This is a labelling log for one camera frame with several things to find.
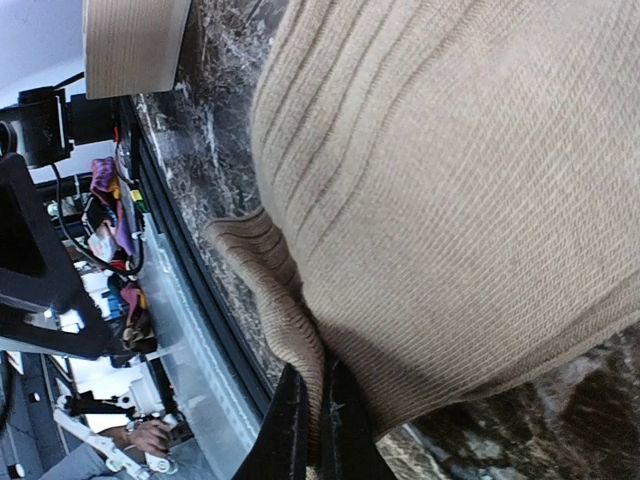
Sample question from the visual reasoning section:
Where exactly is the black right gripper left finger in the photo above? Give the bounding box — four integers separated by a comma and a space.
232, 364, 309, 480

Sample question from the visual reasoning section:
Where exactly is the operator hand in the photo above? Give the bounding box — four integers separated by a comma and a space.
125, 419, 170, 457

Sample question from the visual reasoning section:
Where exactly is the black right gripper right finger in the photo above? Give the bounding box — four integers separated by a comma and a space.
320, 357, 395, 480

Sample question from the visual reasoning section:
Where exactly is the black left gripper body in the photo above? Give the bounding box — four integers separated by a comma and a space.
1, 153, 111, 360

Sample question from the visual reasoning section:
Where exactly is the wooden compartment tray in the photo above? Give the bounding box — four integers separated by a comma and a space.
83, 0, 191, 100

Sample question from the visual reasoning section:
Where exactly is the white slotted cable duct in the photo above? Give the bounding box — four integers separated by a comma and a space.
140, 214, 259, 462

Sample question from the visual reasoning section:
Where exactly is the tan ribbed sock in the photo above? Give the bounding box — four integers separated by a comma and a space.
208, 1, 639, 457

